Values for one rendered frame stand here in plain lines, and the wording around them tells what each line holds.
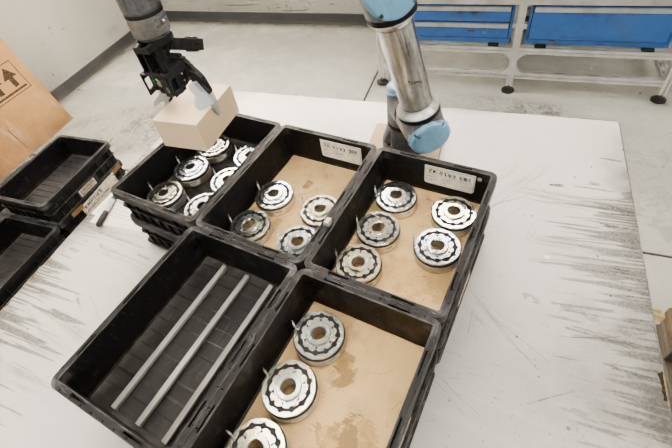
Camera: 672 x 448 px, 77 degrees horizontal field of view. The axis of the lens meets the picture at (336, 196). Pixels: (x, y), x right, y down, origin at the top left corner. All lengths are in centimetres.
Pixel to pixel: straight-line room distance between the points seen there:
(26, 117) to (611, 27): 369
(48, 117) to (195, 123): 276
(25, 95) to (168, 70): 274
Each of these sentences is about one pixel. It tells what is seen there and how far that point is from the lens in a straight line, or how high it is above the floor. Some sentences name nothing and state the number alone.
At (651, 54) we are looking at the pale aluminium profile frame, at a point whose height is 30.
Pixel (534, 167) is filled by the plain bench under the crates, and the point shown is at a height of 70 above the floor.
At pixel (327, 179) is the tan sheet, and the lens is 117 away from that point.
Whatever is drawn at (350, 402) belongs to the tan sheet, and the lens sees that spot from 85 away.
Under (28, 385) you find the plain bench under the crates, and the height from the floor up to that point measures 70.
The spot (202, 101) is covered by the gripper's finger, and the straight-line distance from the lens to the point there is 100.
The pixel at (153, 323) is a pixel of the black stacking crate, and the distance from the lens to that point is 105.
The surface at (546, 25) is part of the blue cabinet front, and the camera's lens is 283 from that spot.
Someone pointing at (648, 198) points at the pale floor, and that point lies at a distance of 250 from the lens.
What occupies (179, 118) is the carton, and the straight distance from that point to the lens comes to 103.
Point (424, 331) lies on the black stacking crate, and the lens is 83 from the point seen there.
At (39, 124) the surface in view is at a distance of 366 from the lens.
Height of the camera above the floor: 164
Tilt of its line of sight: 46 degrees down
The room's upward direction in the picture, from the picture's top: 10 degrees counter-clockwise
